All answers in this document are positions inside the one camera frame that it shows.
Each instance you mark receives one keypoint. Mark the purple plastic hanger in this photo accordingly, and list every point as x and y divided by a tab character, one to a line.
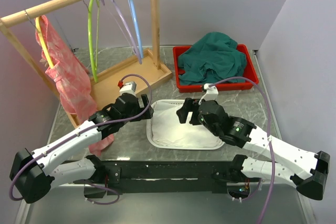
122	24

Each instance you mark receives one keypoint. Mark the green plastic hanger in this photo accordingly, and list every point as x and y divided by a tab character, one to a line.
93	51

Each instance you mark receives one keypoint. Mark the red plastic bin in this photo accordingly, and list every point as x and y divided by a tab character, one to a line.
249	73

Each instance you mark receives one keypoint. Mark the blue plastic hanger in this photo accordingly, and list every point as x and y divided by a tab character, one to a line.
136	27

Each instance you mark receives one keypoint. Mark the white mesh tray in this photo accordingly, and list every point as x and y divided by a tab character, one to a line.
164	130

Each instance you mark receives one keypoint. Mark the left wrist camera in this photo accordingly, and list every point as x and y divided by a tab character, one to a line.
127	87

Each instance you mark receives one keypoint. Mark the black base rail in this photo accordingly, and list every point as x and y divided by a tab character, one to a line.
130	177

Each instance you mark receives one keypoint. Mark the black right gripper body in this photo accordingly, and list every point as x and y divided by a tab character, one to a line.
215	130

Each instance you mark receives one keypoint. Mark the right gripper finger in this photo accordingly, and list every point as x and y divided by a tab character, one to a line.
194	119
186	108

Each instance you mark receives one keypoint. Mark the yellow plastic hanger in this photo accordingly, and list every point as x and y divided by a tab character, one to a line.
43	43

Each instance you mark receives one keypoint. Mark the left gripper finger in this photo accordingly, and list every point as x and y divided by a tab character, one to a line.
145	99
148	112

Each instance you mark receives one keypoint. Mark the pink patterned garment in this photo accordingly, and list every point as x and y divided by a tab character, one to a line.
69	74

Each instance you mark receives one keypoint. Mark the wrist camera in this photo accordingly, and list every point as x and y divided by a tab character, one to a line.
211	93
127	87

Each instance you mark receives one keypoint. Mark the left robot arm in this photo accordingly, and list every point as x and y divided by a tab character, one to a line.
34	174

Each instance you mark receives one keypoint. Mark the teal green shorts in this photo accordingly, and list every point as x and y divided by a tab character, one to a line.
211	59

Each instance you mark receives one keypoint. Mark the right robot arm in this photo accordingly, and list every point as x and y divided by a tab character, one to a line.
306	171

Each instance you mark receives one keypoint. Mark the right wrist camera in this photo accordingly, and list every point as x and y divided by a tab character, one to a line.
211	93

